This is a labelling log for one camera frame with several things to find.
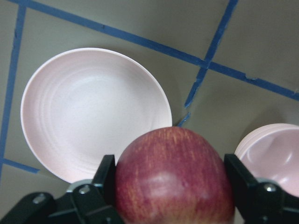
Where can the pink plate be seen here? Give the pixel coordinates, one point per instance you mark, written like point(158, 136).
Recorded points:
point(85, 103)

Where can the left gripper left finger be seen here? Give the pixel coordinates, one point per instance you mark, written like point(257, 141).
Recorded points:
point(104, 179)

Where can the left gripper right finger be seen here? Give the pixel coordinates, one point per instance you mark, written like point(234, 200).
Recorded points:
point(243, 185)

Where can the pink bowl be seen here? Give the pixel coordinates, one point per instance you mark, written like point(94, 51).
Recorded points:
point(272, 152)

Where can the red apple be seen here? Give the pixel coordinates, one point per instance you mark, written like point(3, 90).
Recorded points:
point(173, 176)

